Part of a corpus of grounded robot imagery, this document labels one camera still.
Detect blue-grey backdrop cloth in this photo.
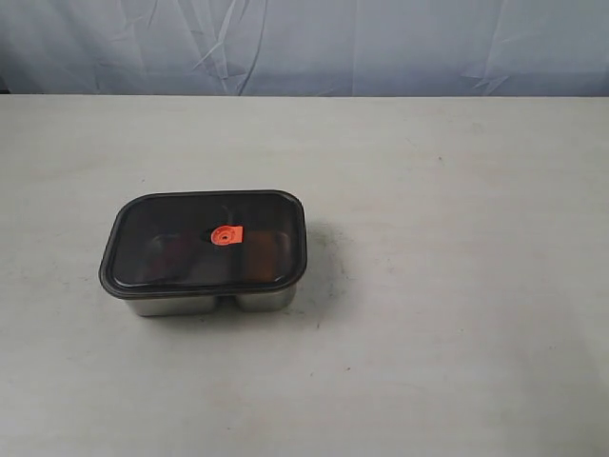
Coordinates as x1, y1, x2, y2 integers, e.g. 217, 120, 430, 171
1, 1, 608, 96

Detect steel two-compartment lunch box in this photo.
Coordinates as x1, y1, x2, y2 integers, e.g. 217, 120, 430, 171
98, 189, 308, 318

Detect yellow cheese wedge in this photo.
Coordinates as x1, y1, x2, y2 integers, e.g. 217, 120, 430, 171
242, 231, 280, 283

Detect red sausage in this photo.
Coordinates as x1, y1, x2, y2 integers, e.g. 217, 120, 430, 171
142, 234, 195, 284

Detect dark translucent lunch box lid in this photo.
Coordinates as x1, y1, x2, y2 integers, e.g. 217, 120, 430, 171
98, 189, 308, 300

